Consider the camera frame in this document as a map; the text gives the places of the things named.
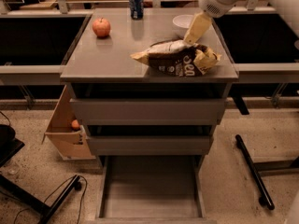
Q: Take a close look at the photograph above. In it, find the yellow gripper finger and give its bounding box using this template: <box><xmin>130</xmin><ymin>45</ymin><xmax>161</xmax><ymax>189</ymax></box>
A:
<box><xmin>184</xmin><ymin>12</ymin><xmax>212</xmax><ymax>45</ymax></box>

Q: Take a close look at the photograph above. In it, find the brown chip bag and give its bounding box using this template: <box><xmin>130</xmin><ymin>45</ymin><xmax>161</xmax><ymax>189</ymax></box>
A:
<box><xmin>131</xmin><ymin>40</ymin><xmax>221</xmax><ymax>77</ymax></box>

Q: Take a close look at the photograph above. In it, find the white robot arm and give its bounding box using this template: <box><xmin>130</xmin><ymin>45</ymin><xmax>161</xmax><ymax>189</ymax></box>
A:
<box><xmin>184</xmin><ymin>0</ymin><xmax>299</xmax><ymax>45</ymax></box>

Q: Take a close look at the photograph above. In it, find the grey drawer cabinet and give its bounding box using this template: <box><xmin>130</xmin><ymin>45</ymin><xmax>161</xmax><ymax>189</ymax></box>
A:
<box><xmin>60</xmin><ymin>7</ymin><xmax>239</xmax><ymax>161</ymax></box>

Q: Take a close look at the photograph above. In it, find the grey middle drawer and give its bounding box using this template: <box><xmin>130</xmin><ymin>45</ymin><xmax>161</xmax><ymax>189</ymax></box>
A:
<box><xmin>87</xmin><ymin>135</ymin><xmax>213</xmax><ymax>156</ymax></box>

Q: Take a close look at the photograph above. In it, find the grey drawer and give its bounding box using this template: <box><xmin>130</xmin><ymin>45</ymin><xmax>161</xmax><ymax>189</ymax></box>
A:
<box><xmin>87</xmin><ymin>135</ymin><xmax>213</xmax><ymax>156</ymax></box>
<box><xmin>95</xmin><ymin>156</ymin><xmax>217</xmax><ymax>224</ymax></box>
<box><xmin>70</xmin><ymin>99</ymin><xmax>225</xmax><ymax>125</ymax></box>

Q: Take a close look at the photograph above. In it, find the grey top drawer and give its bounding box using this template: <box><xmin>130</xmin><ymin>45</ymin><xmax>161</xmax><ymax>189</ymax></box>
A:
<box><xmin>70</xmin><ymin>99</ymin><xmax>225</xmax><ymax>125</ymax></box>

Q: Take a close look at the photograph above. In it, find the grey bottom drawer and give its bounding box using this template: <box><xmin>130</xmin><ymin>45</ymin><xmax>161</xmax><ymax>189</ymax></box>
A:
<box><xmin>95</xmin><ymin>156</ymin><xmax>217</xmax><ymax>224</ymax></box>

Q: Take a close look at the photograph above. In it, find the white bowl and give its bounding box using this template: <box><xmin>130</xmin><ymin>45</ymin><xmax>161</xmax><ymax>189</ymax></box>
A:
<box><xmin>172</xmin><ymin>15</ymin><xmax>193</xmax><ymax>38</ymax></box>

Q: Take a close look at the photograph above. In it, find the blue soda can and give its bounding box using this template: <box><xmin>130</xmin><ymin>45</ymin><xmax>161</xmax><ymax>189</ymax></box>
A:
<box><xmin>129</xmin><ymin>0</ymin><xmax>143</xmax><ymax>20</ymax></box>

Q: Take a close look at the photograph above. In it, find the red apple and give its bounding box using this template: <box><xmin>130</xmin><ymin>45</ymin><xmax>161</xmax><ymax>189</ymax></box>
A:
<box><xmin>93</xmin><ymin>18</ymin><xmax>111</xmax><ymax>38</ymax></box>

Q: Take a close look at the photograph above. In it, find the orange fruit in box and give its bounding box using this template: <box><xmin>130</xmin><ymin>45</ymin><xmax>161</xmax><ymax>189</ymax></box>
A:
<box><xmin>71</xmin><ymin>119</ymin><xmax>80</xmax><ymax>131</ymax></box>

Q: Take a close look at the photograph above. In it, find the cardboard box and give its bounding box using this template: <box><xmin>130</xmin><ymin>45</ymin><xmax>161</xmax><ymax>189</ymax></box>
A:
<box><xmin>45</xmin><ymin>87</ymin><xmax>93</xmax><ymax>160</ymax></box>

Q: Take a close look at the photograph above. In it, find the black table leg right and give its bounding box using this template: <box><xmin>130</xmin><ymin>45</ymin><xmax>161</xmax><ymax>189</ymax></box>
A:
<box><xmin>235</xmin><ymin>134</ymin><xmax>275</xmax><ymax>210</ymax></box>

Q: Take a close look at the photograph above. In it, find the black stand base left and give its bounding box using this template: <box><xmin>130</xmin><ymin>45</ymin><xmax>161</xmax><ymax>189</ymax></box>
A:
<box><xmin>0</xmin><ymin>174</ymin><xmax>82</xmax><ymax>224</ymax></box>

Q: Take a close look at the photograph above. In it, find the black cable on floor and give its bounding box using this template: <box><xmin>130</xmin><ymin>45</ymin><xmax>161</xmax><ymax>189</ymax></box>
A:
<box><xmin>12</xmin><ymin>175</ymin><xmax>89</xmax><ymax>224</ymax></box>

